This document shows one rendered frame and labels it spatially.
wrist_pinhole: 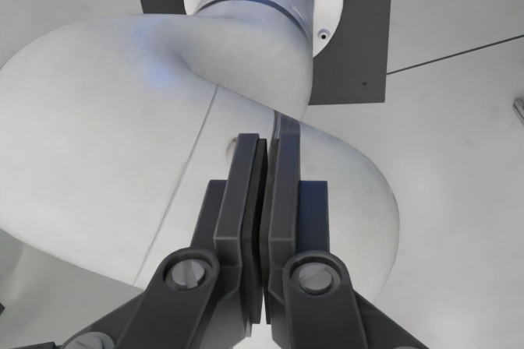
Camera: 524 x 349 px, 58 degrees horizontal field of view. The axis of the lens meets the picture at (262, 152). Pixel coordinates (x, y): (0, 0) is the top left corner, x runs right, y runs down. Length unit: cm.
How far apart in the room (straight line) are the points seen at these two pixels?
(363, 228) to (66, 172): 14
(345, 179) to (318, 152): 2
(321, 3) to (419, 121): 127
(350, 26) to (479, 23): 112
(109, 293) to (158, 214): 166
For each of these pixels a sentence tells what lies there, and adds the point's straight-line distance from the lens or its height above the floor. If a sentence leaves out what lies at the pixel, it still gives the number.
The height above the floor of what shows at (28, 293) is 48.
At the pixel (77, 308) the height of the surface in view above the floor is 54.
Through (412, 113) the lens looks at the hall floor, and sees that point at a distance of 179.
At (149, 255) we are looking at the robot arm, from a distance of 23.
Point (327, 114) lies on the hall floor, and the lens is 176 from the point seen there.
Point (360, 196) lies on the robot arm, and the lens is 24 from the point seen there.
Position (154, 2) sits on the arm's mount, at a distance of 63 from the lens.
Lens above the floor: 151
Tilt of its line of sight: 54 degrees down
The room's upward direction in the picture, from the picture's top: 171 degrees counter-clockwise
